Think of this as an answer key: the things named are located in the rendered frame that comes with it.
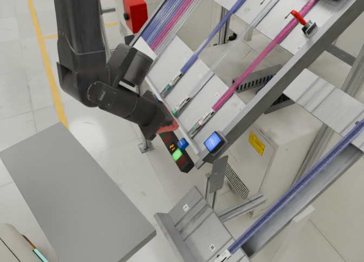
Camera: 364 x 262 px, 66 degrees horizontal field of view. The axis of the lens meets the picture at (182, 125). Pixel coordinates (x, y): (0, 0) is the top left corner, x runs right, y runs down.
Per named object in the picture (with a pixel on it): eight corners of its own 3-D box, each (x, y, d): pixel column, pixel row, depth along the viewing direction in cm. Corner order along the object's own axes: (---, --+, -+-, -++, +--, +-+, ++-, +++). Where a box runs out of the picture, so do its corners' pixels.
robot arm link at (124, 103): (88, 102, 52) (101, 111, 48) (105, 69, 52) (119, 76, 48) (117, 114, 57) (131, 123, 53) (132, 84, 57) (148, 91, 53)
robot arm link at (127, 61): (58, 82, 48) (83, 98, 43) (88, 22, 48) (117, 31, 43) (109, 104, 58) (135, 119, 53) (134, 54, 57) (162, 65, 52)
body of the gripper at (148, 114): (153, 92, 62) (128, 78, 57) (173, 120, 56) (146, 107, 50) (136, 113, 64) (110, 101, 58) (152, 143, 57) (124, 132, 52)
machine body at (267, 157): (248, 224, 142) (278, 145, 98) (186, 135, 186) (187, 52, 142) (339, 177, 162) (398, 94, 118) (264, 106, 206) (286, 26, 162)
